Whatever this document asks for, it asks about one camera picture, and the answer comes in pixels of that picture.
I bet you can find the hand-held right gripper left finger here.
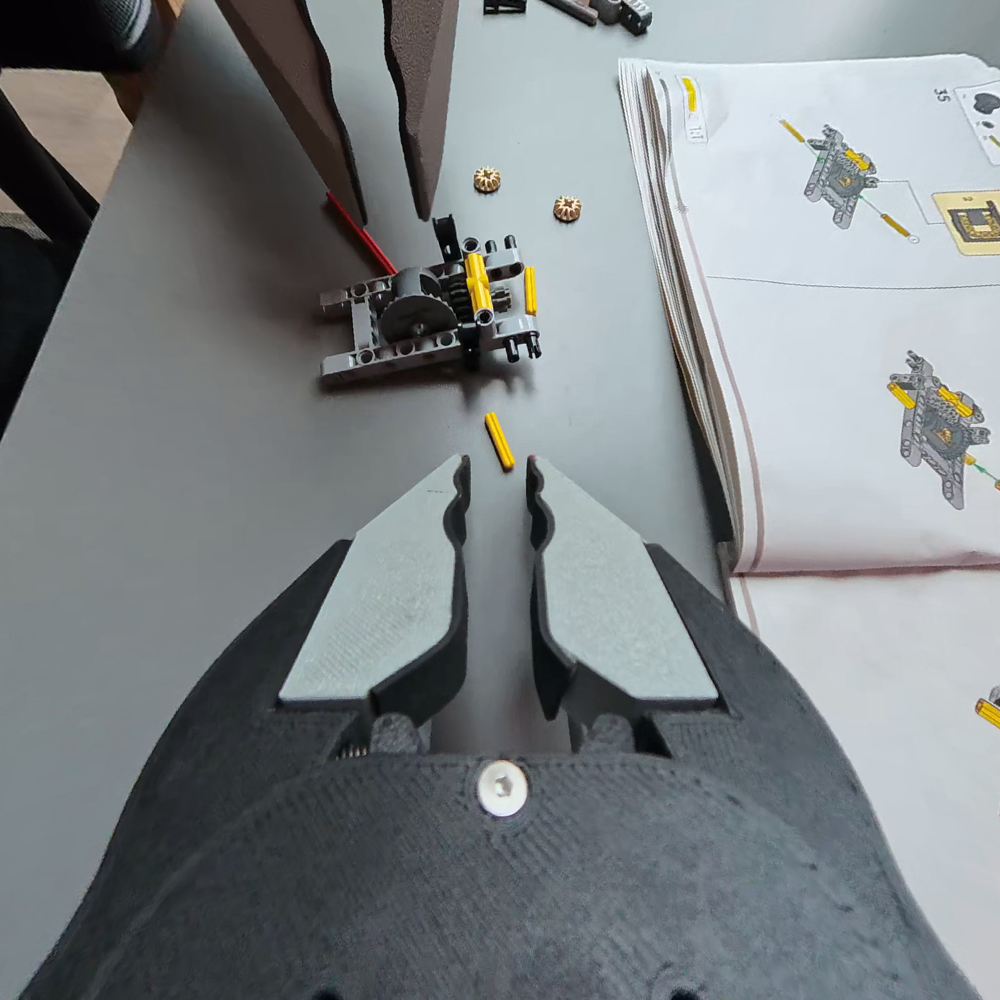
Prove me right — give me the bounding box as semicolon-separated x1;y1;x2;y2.
277;454;473;726

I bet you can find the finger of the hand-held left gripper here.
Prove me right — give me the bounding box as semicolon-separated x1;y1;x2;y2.
213;0;370;229
381;0;464;223

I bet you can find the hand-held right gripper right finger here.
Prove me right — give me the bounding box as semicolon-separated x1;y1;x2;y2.
524;455;721;721

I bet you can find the long red lego axle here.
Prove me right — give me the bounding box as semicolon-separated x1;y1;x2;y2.
326;190;398;276

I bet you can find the grey lego gearbox assembly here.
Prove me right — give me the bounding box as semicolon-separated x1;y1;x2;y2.
318;215;544;388

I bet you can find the pile of loose lego pieces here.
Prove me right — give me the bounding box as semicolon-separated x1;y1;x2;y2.
483;0;654;37

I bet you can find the open lego instruction booklet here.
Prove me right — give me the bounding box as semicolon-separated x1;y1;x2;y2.
617;53;1000;1000

